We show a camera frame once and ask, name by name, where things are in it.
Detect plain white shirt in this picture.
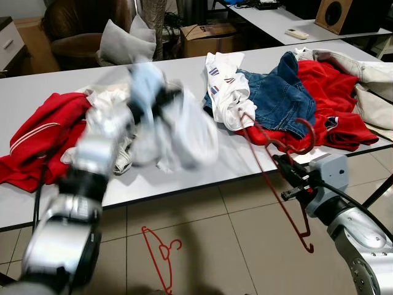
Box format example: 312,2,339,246
129,92,220,174

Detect plain red garment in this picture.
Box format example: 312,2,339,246
236,60,379,153

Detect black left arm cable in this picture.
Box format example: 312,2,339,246
34,175,50,231

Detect grey pillow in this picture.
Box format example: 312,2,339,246
98,15,157,66

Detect pale blue right wrist camera mount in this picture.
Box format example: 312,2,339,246
305,154,351,217

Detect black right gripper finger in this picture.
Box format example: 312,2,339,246
280,154,305,174
272,154,295,185

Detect blue denim garment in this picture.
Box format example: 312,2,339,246
203,51,317,139

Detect white drawer unit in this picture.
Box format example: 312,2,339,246
0,17,26,71

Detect beige jacket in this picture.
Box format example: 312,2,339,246
295,48,393,148

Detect brown leather armchair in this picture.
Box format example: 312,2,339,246
42,0,133,71

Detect white remote control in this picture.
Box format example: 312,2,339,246
284,29,309,40

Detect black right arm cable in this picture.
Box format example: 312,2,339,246
319,181,393,240

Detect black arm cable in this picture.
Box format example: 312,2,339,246
34,175,50,231
319,181,393,240

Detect red wire clothes hanger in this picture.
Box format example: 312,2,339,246
141,226,184,293
238,112,317,254

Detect white shirt blue red stripes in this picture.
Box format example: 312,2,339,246
204,52,259,132

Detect black table leg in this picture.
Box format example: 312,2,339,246
354,161,393,211

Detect white dark striped cloth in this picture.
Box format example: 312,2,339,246
114,135,134,176

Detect red jacket with white stripes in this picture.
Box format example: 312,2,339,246
0,92,93,192

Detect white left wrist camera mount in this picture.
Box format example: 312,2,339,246
128,61,165,120

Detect low open cardboard box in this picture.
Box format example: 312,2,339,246
180,23,237,58

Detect wooden speaker with black cone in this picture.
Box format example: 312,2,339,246
314,0,384,34

